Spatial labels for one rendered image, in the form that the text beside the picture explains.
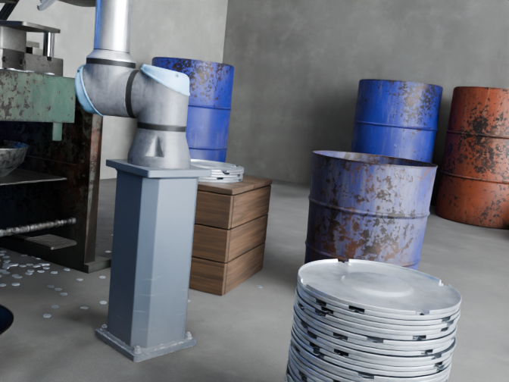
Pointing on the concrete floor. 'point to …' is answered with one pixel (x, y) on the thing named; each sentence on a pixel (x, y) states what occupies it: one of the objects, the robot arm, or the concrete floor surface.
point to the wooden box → (229, 233)
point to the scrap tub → (368, 208)
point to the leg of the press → (57, 189)
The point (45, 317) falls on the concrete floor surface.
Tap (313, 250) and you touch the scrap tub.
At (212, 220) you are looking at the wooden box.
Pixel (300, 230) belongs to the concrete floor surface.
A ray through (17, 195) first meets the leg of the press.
